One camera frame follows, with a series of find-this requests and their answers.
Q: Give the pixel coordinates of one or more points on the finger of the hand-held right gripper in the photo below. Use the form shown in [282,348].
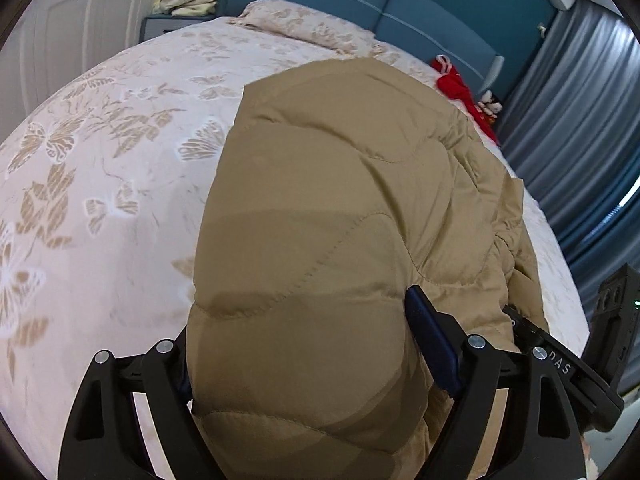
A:
[525,325]

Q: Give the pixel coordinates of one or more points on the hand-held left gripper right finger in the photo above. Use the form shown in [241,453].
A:
[430,340]

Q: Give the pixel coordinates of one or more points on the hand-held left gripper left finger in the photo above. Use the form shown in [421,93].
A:
[172,385]

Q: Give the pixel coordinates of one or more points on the tan quilted jacket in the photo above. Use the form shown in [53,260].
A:
[325,210]

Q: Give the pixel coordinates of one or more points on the grey curtain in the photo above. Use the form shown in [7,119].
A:
[575,135]

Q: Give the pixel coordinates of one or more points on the bed with butterfly print bedspread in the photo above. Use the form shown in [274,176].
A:
[100,185]

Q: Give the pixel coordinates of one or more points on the small mouse plush toy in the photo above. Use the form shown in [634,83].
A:
[487,106]

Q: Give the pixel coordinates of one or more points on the red plush toy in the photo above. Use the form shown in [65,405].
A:
[455,85]

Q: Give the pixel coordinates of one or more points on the blue padded headboard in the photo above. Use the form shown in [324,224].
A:
[425,20]

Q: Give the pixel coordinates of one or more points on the butterfly print pillow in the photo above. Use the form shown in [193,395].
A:
[300,22]

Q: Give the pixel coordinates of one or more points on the blue nightstand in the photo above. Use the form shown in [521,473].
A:
[160,25]

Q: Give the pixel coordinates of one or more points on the white wardrobe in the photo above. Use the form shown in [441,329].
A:
[75,20]

